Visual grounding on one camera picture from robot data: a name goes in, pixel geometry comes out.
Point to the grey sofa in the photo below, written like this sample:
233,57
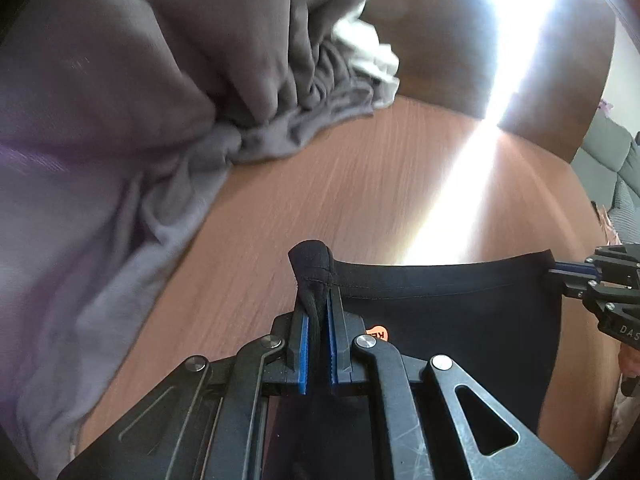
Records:
612,170

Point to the white curtain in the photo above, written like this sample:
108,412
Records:
365,50

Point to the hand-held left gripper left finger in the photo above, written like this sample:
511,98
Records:
302,345

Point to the purple grey curtain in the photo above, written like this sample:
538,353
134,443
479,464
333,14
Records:
125,125

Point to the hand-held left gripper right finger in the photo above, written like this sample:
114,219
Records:
334,345

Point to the black pants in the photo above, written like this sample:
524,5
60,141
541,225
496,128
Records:
450,320

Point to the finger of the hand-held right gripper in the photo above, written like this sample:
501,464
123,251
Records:
575,268
585,291

